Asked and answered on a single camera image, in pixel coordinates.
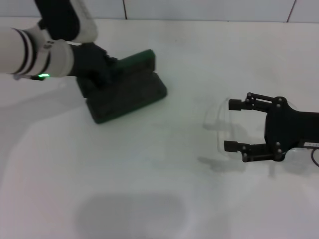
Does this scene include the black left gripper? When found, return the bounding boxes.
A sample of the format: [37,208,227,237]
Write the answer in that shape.
[70,42,118,88]

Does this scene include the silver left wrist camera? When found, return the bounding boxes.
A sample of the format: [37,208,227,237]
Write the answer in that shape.
[34,0,98,43]

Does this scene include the green glasses case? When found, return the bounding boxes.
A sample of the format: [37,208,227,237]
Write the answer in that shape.
[76,49,168,125]

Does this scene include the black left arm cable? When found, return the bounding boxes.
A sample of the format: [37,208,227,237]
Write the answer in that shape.
[14,73,48,82]

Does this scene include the clear white glasses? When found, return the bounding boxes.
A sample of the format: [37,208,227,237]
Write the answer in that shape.
[202,97,319,175]

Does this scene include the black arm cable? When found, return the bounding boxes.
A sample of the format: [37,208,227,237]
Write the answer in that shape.
[310,148,319,167]
[14,73,48,82]

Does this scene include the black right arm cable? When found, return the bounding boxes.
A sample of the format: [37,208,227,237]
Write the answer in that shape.
[310,148,319,167]

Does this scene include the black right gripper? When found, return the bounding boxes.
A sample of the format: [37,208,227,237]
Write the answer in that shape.
[223,92,319,163]

